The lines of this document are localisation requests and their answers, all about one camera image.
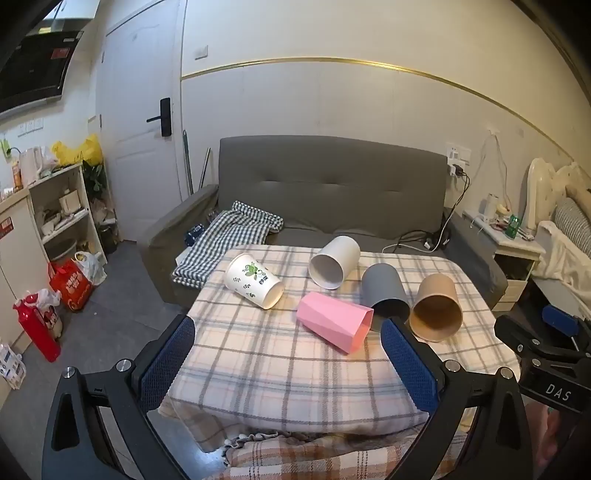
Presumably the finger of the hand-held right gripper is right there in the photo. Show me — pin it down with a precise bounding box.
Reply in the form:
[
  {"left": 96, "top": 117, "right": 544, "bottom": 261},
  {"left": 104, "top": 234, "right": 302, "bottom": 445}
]
[
  {"left": 493, "top": 315, "right": 557, "bottom": 358},
  {"left": 542, "top": 305, "right": 591, "bottom": 354}
]

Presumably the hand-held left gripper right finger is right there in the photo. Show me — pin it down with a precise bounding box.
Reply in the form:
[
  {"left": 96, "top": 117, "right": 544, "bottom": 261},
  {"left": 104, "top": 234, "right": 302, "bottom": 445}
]
[{"left": 379, "top": 316, "right": 548, "bottom": 480}]

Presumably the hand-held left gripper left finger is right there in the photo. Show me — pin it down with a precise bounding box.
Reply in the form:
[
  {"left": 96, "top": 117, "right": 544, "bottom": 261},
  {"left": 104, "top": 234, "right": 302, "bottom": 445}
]
[{"left": 41, "top": 314, "right": 197, "bottom": 480}]

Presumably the brown cup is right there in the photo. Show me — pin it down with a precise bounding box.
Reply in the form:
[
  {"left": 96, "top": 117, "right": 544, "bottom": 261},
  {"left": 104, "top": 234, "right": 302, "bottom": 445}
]
[{"left": 409, "top": 273, "right": 464, "bottom": 343}]

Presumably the grey cup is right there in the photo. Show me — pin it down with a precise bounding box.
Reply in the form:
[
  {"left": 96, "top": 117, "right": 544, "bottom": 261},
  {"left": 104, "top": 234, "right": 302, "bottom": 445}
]
[{"left": 361, "top": 263, "right": 411, "bottom": 326}]

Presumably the pink faceted cup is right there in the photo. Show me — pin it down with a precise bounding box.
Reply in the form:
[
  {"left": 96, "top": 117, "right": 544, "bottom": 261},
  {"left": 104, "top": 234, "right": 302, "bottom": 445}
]
[{"left": 295, "top": 291, "right": 376, "bottom": 356}]

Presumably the white cup with green print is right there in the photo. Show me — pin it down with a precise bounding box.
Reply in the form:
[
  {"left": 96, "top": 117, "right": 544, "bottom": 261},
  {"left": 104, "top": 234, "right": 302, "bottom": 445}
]
[{"left": 224, "top": 253, "right": 286, "bottom": 310}]

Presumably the plain white cup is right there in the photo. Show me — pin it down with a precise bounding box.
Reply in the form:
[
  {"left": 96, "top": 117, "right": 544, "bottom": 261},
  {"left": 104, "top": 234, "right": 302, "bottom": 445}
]
[{"left": 308, "top": 235, "right": 361, "bottom": 291}]

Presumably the person's right hand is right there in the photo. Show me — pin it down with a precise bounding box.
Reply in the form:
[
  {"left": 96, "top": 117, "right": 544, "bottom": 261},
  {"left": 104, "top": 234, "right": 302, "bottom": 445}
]
[{"left": 531, "top": 401, "right": 571, "bottom": 469}]

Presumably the white duvet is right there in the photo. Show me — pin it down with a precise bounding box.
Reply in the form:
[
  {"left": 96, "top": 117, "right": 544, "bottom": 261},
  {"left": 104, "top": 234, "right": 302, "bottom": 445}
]
[{"left": 531, "top": 220, "right": 591, "bottom": 306}]

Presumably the white nightstand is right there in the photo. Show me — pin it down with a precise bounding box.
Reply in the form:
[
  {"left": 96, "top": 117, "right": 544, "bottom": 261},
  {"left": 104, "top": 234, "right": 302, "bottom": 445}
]
[{"left": 462, "top": 209, "right": 547, "bottom": 313}]

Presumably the grey striped pillow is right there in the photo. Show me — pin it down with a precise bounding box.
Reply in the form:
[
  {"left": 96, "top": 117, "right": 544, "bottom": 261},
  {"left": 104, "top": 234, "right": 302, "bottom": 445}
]
[{"left": 553, "top": 197, "right": 591, "bottom": 257}]

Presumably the grey plaid blanket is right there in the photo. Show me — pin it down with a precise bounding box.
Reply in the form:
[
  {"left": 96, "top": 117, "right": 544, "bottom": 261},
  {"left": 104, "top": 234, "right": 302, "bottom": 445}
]
[{"left": 157, "top": 244, "right": 522, "bottom": 455}]

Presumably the white plastic bag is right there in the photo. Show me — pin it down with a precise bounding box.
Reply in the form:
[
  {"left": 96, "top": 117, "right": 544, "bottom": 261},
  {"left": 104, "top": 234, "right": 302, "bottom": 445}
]
[{"left": 74, "top": 250, "right": 108, "bottom": 286}]

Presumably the red gift bag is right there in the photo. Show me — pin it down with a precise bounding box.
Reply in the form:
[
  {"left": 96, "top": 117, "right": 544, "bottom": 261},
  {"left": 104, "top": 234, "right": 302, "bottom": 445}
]
[{"left": 48, "top": 258, "right": 96, "bottom": 313}]

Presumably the cream bed headboard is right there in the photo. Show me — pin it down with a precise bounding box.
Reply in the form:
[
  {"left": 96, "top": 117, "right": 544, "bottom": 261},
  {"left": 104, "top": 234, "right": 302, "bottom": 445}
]
[{"left": 522, "top": 158, "right": 591, "bottom": 232}]

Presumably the blue checked cloth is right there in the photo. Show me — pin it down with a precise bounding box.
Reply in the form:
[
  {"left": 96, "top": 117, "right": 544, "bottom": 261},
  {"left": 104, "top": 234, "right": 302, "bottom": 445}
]
[{"left": 172, "top": 200, "right": 284, "bottom": 289}]

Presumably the orange plaid fringed blanket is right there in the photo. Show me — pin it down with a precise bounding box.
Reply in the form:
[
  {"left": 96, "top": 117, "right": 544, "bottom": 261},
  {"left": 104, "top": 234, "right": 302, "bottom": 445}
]
[{"left": 222, "top": 431, "right": 467, "bottom": 480}]

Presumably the grey basket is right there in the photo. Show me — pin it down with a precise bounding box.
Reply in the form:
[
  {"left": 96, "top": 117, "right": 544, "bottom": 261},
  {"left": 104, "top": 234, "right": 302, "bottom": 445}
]
[{"left": 50, "top": 237, "right": 78, "bottom": 262}]

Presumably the white printed carton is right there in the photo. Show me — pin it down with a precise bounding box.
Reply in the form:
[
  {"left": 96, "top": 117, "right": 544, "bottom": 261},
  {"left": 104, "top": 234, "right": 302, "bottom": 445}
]
[{"left": 0, "top": 340, "right": 27, "bottom": 391}]

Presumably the white shelf unit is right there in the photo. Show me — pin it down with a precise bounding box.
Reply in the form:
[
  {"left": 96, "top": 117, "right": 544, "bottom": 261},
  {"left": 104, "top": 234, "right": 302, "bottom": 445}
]
[{"left": 28, "top": 161, "right": 110, "bottom": 269}]

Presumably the white kitchen cabinet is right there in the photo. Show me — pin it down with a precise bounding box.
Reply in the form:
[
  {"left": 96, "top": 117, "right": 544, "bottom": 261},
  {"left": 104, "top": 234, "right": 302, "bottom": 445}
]
[{"left": 0, "top": 185, "right": 61, "bottom": 354}]

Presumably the green plant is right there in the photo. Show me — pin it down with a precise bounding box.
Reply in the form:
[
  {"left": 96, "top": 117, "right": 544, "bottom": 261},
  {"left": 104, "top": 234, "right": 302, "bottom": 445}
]
[{"left": 83, "top": 161, "right": 110, "bottom": 200}]

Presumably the grey sofa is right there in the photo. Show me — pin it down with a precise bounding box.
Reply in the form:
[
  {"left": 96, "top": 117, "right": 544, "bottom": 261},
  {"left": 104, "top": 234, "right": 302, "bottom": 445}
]
[{"left": 139, "top": 135, "right": 509, "bottom": 311}]

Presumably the yellow plastic bag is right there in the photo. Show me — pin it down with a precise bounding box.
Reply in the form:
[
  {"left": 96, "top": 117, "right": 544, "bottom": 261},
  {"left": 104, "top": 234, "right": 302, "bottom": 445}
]
[{"left": 52, "top": 134, "right": 103, "bottom": 167}]

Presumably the white kettle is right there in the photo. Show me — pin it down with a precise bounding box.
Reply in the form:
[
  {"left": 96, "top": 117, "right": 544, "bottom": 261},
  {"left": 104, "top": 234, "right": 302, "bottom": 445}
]
[{"left": 19, "top": 147, "right": 45, "bottom": 186}]

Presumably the white door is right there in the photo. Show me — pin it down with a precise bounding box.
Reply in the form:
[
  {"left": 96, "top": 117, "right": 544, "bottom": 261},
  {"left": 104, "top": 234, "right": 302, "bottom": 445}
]
[{"left": 95, "top": 0, "right": 186, "bottom": 243}]

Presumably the black range hood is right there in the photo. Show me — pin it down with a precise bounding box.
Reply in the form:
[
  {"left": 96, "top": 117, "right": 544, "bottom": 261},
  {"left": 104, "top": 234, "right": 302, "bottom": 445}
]
[{"left": 0, "top": 18, "right": 88, "bottom": 116}]

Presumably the black cable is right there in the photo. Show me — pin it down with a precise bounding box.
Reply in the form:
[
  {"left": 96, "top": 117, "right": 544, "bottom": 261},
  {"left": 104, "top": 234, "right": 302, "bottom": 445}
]
[{"left": 382, "top": 175, "right": 470, "bottom": 253}]

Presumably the white cable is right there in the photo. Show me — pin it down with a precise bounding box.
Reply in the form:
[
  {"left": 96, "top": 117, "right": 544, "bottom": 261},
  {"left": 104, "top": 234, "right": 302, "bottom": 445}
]
[{"left": 475, "top": 129, "right": 514, "bottom": 219}]

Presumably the wall socket with chargers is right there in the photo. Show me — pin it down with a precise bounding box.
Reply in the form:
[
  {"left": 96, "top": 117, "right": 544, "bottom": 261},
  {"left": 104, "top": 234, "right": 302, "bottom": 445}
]
[{"left": 445, "top": 143, "right": 472, "bottom": 180}]

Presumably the green broom handle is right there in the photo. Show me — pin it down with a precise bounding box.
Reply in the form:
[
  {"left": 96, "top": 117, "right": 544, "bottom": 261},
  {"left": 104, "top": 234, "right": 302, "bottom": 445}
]
[{"left": 183, "top": 130, "right": 194, "bottom": 197}]

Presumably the black door lock handle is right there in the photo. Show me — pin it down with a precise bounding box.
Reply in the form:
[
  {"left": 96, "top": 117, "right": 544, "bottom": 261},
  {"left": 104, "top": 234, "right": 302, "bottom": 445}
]
[{"left": 146, "top": 97, "right": 172, "bottom": 137}]

